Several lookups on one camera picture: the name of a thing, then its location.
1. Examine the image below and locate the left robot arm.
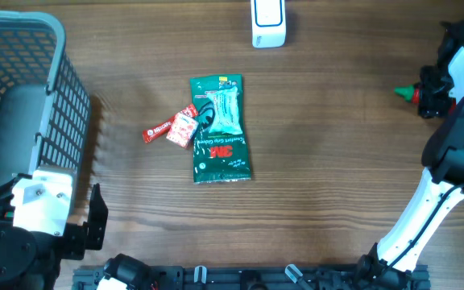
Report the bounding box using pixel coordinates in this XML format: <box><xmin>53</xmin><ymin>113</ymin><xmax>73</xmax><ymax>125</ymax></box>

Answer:
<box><xmin>0</xmin><ymin>174</ymin><xmax>109</xmax><ymax>289</ymax></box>

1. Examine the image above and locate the teal white sachet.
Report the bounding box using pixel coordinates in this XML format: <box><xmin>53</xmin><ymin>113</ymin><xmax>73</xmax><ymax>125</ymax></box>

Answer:
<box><xmin>206</xmin><ymin>87</ymin><xmax>242</xmax><ymax>135</ymax></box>

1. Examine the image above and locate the grey plastic mesh basket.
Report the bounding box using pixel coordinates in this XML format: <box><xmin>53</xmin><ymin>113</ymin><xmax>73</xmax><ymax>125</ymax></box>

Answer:
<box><xmin>0</xmin><ymin>10</ymin><xmax>91</xmax><ymax>186</ymax></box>

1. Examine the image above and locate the green 3M gloves packet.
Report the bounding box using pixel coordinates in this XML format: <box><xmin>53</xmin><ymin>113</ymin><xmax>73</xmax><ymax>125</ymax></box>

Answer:
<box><xmin>190</xmin><ymin>74</ymin><xmax>252</xmax><ymax>184</ymax></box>

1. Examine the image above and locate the white barcode scanner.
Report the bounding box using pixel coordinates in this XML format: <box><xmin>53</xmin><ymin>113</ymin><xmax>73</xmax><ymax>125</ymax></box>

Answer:
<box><xmin>251</xmin><ymin>0</ymin><xmax>287</xmax><ymax>49</ymax></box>

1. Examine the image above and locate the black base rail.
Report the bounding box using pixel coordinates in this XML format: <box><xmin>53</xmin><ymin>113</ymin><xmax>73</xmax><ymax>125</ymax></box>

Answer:
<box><xmin>71</xmin><ymin>264</ymin><xmax>432</xmax><ymax>290</ymax></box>

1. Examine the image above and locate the red packet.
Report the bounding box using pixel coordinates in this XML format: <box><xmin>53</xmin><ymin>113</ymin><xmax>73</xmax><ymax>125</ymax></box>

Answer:
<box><xmin>167</xmin><ymin>113</ymin><xmax>199</xmax><ymax>148</ymax></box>

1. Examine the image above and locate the green cap sauce bottle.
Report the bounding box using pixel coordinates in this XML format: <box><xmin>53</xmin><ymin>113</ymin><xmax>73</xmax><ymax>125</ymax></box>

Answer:
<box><xmin>394</xmin><ymin>85</ymin><xmax>421</xmax><ymax>105</ymax></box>

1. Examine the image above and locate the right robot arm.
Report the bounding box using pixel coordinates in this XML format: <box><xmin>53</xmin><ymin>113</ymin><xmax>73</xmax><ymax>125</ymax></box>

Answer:
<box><xmin>340</xmin><ymin>20</ymin><xmax>464</xmax><ymax>289</ymax></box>

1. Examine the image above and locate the red stick sachet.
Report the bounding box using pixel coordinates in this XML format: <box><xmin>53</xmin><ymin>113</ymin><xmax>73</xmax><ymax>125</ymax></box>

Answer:
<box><xmin>142</xmin><ymin>103</ymin><xmax>198</xmax><ymax>143</ymax></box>

